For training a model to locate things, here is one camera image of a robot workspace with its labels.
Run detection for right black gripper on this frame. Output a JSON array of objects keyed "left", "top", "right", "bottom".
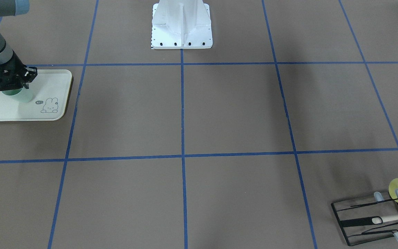
[{"left": 0, "top": 54, "right": 38, "bottom": 92}]

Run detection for pale green cup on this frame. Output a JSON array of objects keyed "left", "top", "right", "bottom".
[{"left": 2, "top": 87, "right": 34, "bottom": 103}]

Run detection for cream rabbit tray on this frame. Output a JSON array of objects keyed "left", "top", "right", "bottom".
[{"left": 0, "top": 70, "right": 73, "bottom": 121}]

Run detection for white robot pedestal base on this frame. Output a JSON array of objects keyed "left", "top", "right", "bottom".
[{"left": 151, "top": 0, "right": 213, "bottom": 49}]

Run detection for black wire cup rack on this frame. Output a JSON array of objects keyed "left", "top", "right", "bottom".
[{"left": 331, "top": 191, "right": 398, "bottom": 246}]

